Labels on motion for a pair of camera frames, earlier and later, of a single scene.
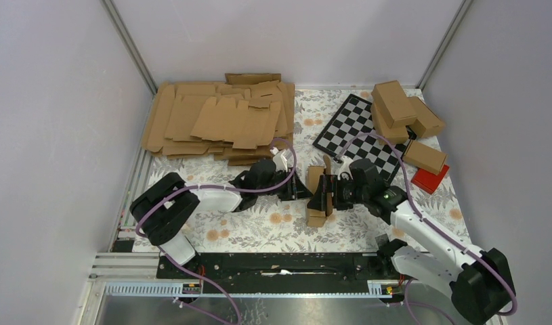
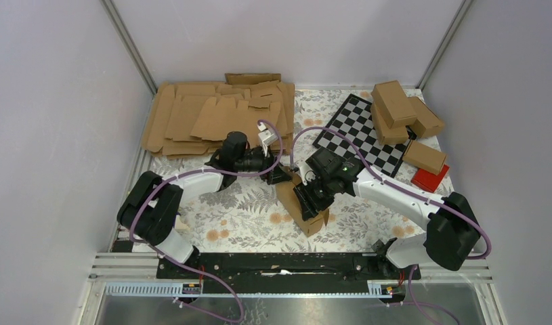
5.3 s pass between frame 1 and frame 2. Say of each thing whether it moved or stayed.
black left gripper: moved
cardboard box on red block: stayed
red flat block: stayed
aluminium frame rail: stayed
